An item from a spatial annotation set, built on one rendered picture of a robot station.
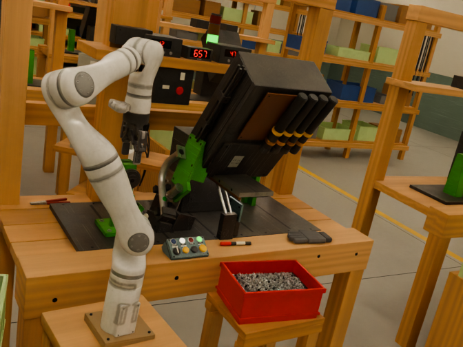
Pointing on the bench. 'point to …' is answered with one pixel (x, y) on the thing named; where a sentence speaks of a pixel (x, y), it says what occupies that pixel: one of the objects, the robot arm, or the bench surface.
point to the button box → (182, 248)
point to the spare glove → (302, 236)
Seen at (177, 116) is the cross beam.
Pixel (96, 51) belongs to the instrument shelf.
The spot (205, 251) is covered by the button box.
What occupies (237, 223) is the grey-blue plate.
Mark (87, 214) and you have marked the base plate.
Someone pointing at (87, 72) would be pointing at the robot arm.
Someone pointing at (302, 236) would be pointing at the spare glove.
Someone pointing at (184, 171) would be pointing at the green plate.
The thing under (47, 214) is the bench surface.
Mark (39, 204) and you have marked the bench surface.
